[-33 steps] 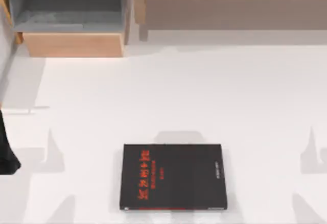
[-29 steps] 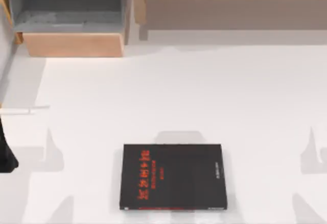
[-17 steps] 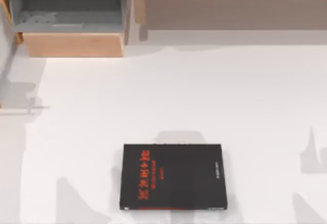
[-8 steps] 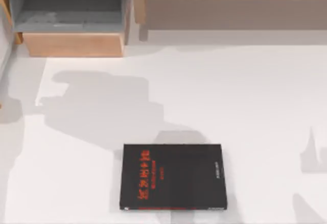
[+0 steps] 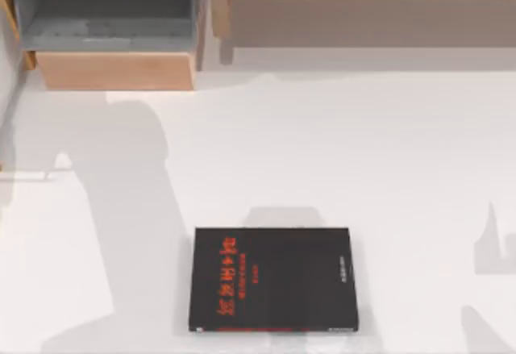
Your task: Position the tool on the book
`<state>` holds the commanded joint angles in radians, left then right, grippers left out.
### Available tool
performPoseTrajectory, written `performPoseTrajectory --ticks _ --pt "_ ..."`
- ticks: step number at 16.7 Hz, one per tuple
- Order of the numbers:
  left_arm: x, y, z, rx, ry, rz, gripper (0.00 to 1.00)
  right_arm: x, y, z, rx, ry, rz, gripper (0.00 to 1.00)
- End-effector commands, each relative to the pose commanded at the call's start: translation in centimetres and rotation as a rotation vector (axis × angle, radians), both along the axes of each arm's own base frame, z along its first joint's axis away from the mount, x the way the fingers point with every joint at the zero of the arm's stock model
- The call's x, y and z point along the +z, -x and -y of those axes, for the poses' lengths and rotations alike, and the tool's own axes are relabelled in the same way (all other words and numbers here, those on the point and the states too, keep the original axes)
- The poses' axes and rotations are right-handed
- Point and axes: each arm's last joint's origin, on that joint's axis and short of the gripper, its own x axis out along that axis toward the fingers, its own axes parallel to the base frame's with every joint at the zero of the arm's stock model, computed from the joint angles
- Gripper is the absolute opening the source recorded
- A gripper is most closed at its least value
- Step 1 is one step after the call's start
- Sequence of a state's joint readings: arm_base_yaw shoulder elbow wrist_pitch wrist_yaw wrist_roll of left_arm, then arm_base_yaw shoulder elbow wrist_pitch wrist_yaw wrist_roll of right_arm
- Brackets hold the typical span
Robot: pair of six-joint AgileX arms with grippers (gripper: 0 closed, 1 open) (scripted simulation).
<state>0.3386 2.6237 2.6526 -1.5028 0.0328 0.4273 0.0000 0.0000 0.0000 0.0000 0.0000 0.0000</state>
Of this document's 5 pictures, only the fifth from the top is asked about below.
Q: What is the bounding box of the black book with red lettering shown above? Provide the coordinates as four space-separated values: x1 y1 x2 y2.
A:
188 227 360 333

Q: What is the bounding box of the pale wooden drawer front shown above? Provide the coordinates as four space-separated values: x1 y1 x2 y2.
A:
35 50 193 91

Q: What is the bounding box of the wooden open shelf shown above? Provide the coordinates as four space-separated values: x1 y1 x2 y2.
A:
209 0 516 65

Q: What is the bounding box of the grey pierced drawer inside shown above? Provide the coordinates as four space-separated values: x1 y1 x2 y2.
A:
10 0 205 72

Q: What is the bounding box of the wooden cupboard frame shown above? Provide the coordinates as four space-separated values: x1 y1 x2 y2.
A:
0 0 38 71

